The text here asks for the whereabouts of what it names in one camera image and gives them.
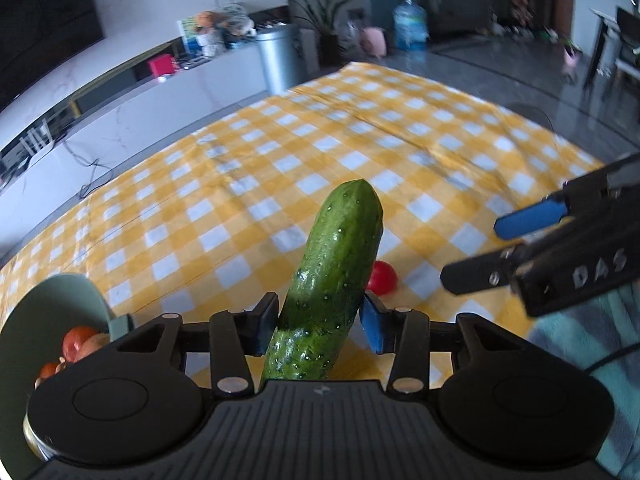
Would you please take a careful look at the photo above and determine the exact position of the black television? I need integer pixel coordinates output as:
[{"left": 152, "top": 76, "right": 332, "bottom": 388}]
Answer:
[{"left": 0, "top": 0, "right": 104, "bottom": 108}]

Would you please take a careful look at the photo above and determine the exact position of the pink stool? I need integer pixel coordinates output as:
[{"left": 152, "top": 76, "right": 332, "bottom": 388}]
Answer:
[{"left": 359, "top": 27, "right": 387, "bottom": 58}]

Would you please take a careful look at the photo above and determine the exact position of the red box on shelf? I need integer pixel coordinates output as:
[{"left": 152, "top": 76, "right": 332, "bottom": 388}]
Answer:
[{"left": 148, "top": 53, "right": 177, "bottom": 78}]

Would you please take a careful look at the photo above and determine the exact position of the red tomato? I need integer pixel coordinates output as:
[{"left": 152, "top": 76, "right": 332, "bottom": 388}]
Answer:
[{"left": 367, "top": 260, "right": 398, "bottom": 296}]

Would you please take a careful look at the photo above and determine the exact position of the white wifi router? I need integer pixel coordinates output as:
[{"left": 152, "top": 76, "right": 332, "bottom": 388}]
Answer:
[{"left": 20, "top": 119, "right": 54, "bottom": 157}]

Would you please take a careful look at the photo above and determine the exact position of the orange mandarin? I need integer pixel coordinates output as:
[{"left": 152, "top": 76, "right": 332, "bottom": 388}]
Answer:
[{"left": 62, "top": 326, "right": 99, "bottom": 362}]

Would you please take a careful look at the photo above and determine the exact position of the teddy bear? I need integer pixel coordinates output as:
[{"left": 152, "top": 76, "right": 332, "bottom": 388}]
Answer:
[{"left": 194, "top": 11, "right": 226, "bottom": 35}]

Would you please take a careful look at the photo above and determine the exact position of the green colander bowl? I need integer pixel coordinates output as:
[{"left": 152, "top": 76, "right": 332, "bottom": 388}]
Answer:
[{"left": 0, "top": 273, "right": 134, "bottom": 479}]

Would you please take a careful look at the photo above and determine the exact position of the potted long-leaf plant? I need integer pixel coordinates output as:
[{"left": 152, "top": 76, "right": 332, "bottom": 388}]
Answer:
[{"left": 288, "top": 0, "right": 354, "bottom": 67}]

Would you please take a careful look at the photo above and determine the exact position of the green cucumber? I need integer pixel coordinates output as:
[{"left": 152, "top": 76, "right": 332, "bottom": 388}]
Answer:
[{"left": 260, "top": 179, "right": 383, "bottom": 384}]

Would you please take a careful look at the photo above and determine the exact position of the white marble tv console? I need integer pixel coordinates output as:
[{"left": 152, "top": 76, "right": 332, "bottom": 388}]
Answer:
[{"left": 1, "top": 44, "right": 267, "bottom": 260}]

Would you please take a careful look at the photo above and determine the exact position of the yellow checkered tablecloth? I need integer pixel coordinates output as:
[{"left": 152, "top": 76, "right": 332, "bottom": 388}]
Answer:
[{"left": 0, "top": 62, "right": 606, "bottom": 391}]

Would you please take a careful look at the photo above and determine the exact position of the blue water jug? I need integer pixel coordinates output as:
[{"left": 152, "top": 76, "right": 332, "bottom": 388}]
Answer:
[{"left": 393, "top": 0, "right": 430, "bottom": 52}]

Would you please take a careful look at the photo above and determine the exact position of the silver trash can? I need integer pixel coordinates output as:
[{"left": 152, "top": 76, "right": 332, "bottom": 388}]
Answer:
[{"left": 255, "top": 23, "right": 308, "bottom": 94}]

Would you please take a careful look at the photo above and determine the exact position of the black power cable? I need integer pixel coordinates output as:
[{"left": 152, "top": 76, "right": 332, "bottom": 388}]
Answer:
[{"left": 62, "top": 138, "right": 115, "bottom": 200}]

